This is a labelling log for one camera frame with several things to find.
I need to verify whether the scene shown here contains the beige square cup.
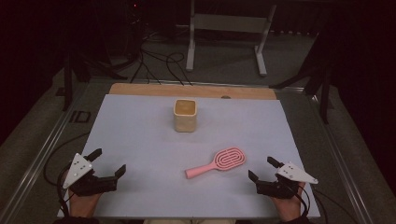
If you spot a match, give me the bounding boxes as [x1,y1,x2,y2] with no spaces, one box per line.
[173,98,198,133]

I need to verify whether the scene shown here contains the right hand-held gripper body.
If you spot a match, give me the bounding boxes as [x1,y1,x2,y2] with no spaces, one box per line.
[255,161,319,200]

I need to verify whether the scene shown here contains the black stand legs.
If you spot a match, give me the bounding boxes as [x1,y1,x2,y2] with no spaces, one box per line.
[269,29,334,125]
[61,50,129,112]

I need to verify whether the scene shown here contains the aluminium floor rail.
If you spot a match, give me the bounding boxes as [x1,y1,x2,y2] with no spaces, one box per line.
[306,90,375,224]
[0,83,92,224]

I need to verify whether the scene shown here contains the black floor cables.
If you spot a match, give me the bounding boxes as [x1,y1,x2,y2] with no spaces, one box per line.
[130,29,194,87]

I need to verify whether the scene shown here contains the left hand-held gripper cable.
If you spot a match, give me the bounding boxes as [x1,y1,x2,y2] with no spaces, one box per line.
[42,132,92,217]

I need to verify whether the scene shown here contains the right hand-held gripper cable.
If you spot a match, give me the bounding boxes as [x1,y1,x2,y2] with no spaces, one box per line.
[297,186,354,224]

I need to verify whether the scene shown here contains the person's left hand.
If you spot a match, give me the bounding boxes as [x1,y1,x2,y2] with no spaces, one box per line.
[68,192,103,218]

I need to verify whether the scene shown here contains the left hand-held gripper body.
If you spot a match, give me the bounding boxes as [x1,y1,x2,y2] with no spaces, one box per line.
[63,152,119,198]

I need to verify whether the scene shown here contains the hand-held gripper cable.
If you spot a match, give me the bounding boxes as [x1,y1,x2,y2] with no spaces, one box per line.
[297,186,354,224]
[42,132,92,217]

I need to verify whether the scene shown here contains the pink hairbrush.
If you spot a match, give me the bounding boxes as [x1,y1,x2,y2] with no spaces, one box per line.
[185,147,247,180]

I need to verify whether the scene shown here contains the grey metal stand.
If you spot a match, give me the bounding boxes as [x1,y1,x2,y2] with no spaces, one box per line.
[185,0,277,77]

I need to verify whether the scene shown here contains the person's right hand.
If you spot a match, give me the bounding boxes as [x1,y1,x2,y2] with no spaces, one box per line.
[270,182,306,222]

